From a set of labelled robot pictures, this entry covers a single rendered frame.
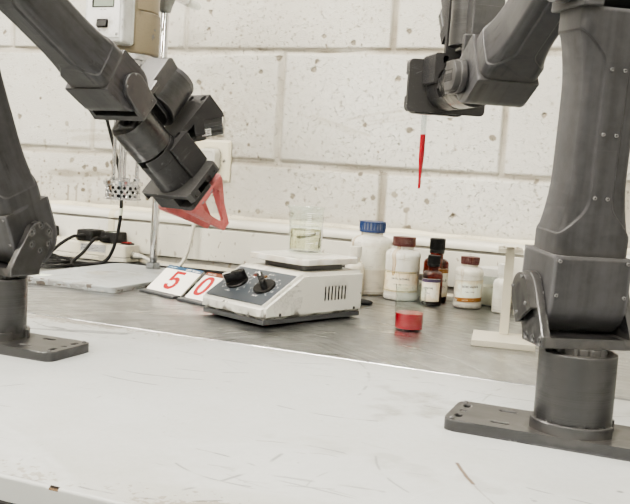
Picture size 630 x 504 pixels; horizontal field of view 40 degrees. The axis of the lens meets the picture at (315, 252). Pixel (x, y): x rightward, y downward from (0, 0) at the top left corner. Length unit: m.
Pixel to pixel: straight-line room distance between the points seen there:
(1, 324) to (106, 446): 0.34
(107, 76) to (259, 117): 0.76
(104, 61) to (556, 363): 0.61
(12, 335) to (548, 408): 0.55
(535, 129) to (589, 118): 0.90
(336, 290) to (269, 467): 0.64
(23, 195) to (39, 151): 1.11
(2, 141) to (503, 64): 0.51
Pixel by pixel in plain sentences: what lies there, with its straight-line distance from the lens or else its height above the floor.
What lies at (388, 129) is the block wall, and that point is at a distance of 1.67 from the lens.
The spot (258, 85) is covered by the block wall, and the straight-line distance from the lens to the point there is 1.78.
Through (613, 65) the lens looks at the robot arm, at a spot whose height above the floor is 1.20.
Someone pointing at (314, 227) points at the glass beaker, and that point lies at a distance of 1.26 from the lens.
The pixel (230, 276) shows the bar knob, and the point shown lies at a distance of 1.21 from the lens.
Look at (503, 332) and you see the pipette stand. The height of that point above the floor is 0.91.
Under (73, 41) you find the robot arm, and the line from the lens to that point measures 1.02.
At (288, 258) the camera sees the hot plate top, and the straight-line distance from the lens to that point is 1.21.
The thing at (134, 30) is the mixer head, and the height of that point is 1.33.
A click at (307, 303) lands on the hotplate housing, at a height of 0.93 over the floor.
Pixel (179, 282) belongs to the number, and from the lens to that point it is 1.40.
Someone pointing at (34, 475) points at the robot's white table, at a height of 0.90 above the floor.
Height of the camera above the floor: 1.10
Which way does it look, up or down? 5 degrees down
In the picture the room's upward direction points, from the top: 4 degrees clockwise
